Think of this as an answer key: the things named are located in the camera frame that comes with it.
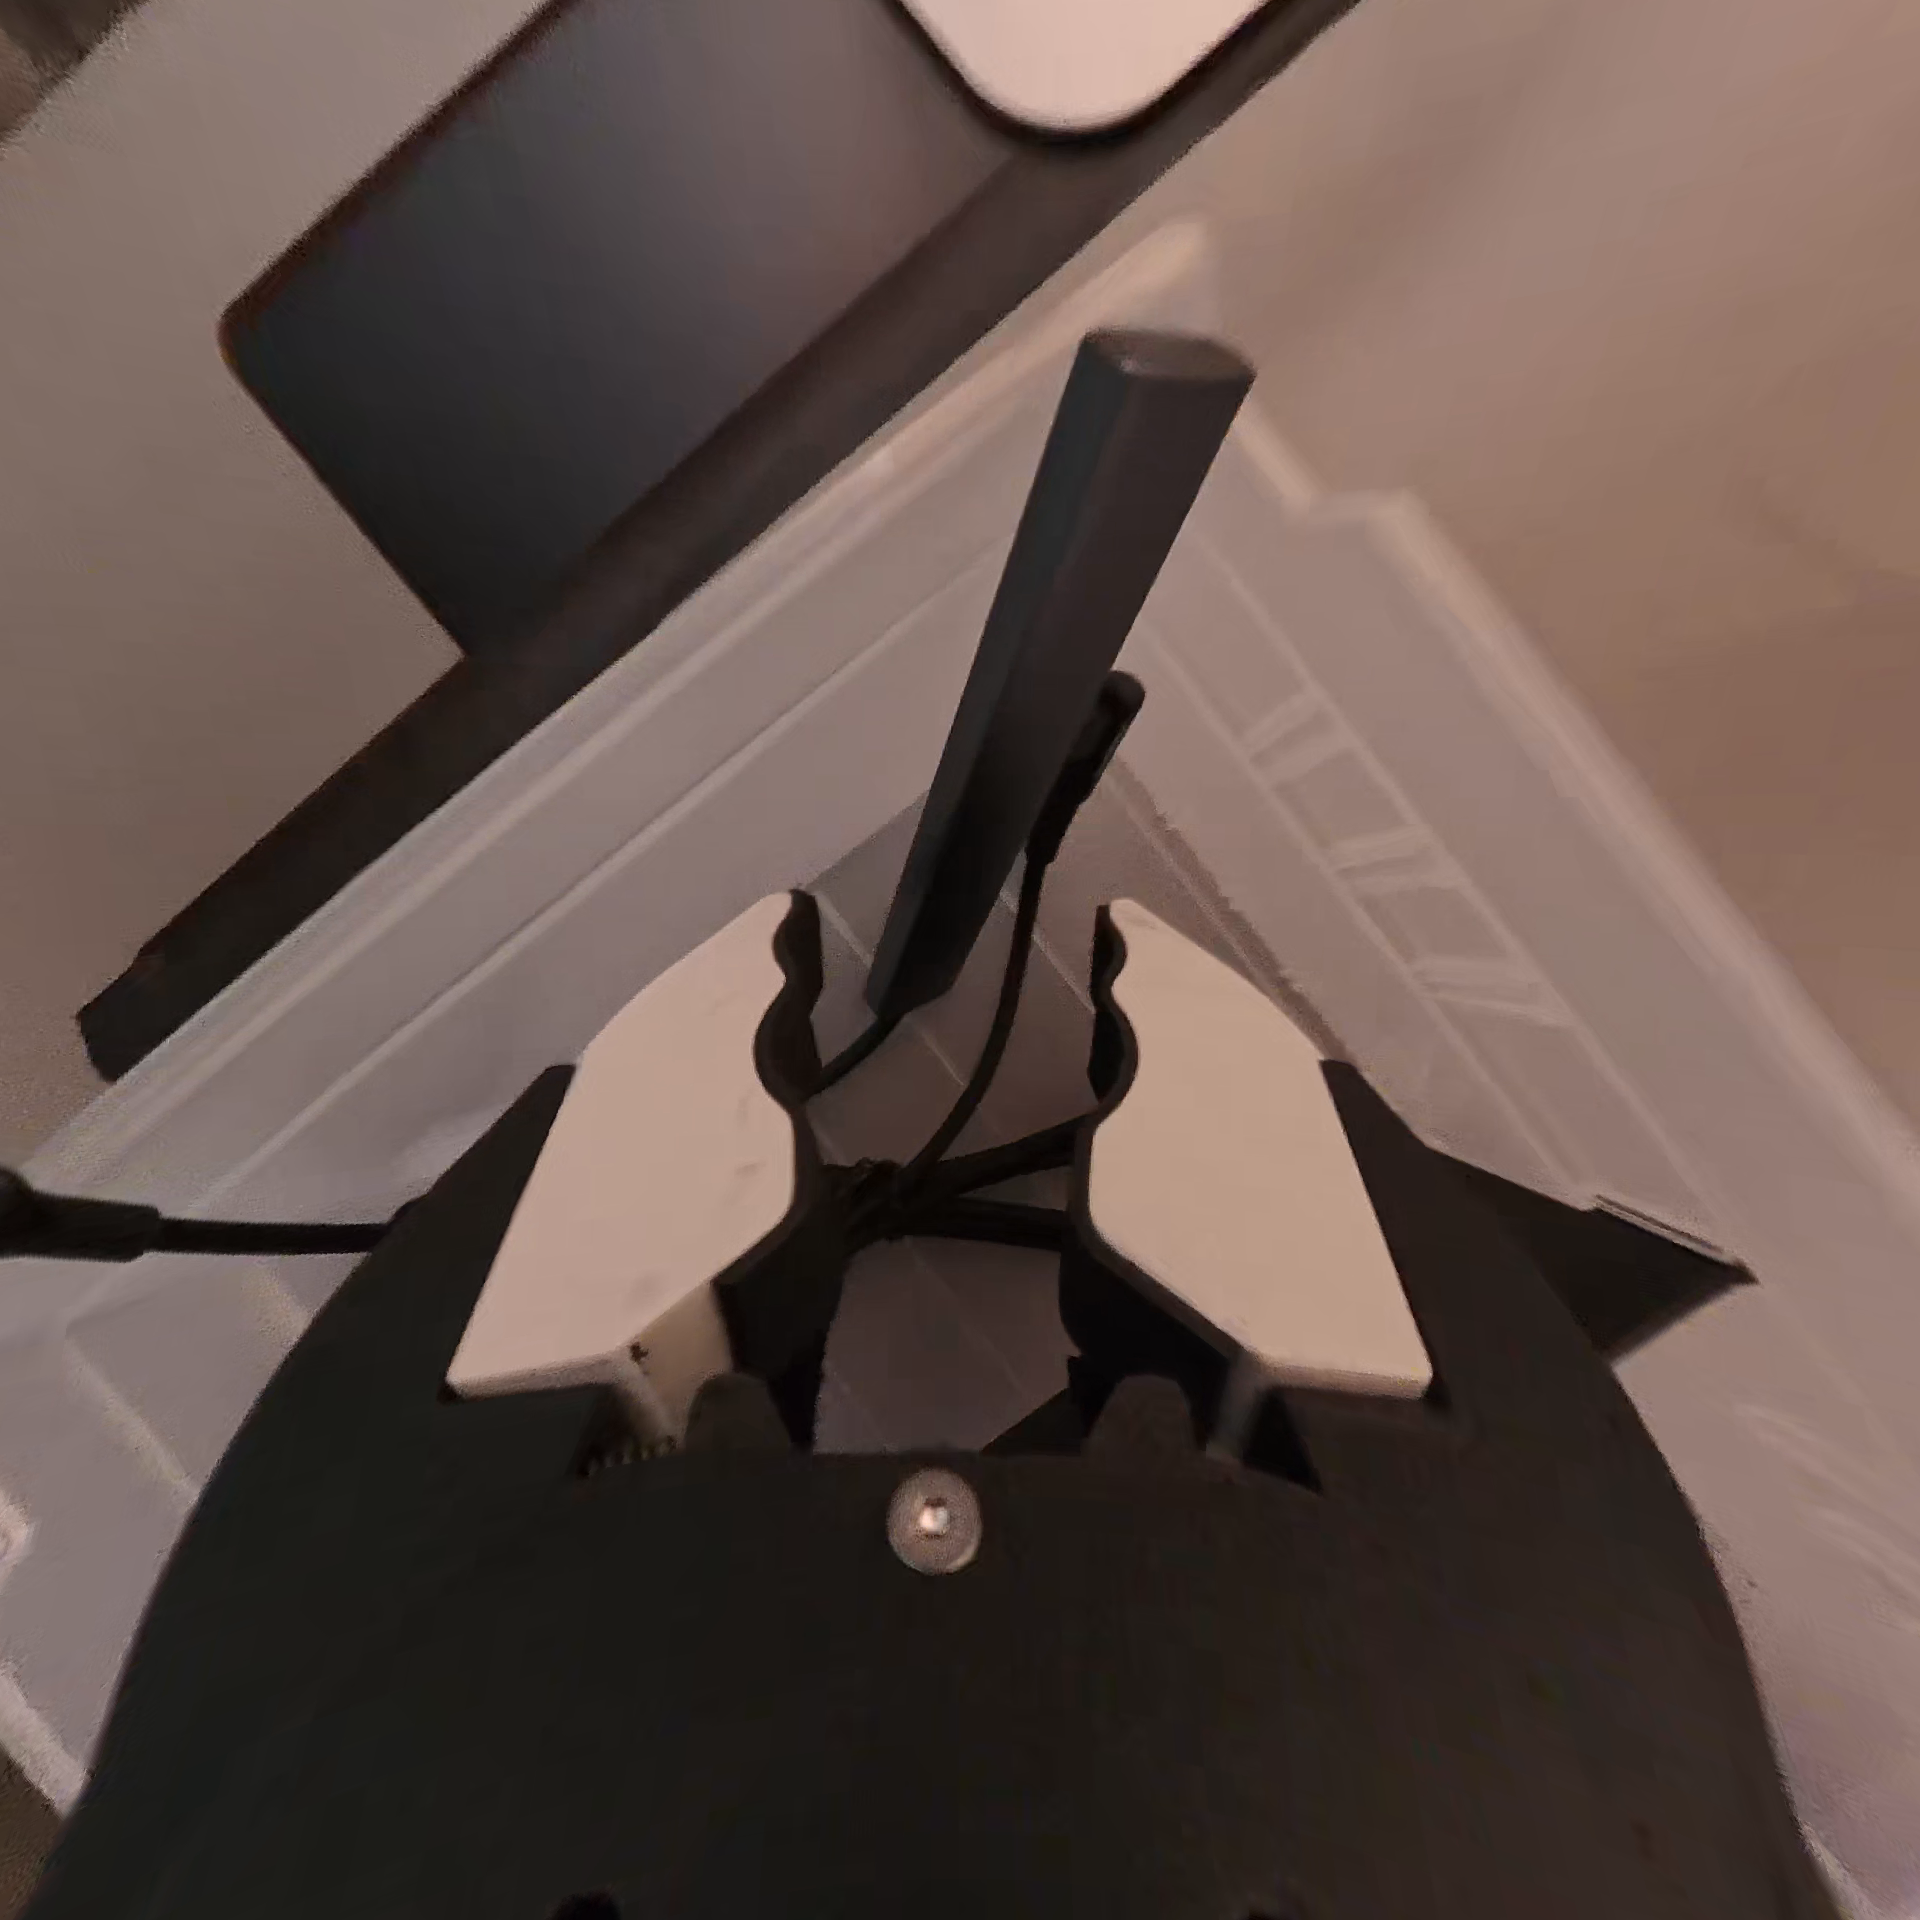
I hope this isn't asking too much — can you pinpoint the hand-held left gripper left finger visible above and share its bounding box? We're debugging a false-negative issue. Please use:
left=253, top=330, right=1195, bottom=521
left=447, top=892, right=841, bottom=1444

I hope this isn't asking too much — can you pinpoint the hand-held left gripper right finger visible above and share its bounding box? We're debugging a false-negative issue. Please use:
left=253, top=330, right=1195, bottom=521
left=1059, top=900, right=1433, bottom=1401

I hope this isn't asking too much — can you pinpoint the clear plastic bin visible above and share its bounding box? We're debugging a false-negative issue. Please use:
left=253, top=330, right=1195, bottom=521
left=0, top=218, right=1920, bottom=1920

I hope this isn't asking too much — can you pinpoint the grey usb hub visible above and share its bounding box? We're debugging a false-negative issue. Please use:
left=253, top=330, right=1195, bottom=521
left=861, top=333, right=1260, bottom=1011

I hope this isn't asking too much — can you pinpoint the black desk mat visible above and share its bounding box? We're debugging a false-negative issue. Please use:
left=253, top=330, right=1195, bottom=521
left=217, top=0, right=1052, bottom=657

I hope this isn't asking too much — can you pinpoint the white monitor stand base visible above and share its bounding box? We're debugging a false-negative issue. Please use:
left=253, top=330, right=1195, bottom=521
left=901, top=0, right=1261, bottom=141

